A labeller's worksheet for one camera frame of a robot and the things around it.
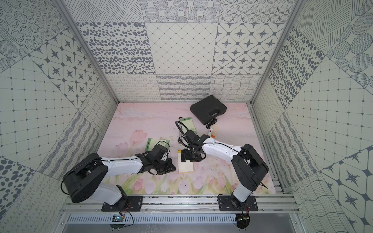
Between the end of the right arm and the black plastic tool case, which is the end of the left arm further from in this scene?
the black plastic tool case

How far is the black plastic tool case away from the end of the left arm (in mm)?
420

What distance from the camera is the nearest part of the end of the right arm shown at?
25.3 inches

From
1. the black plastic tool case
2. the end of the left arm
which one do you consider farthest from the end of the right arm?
the black plastic tool case

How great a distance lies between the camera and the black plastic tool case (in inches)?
42.8

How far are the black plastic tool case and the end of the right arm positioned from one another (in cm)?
35

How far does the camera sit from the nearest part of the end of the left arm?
0.68 m
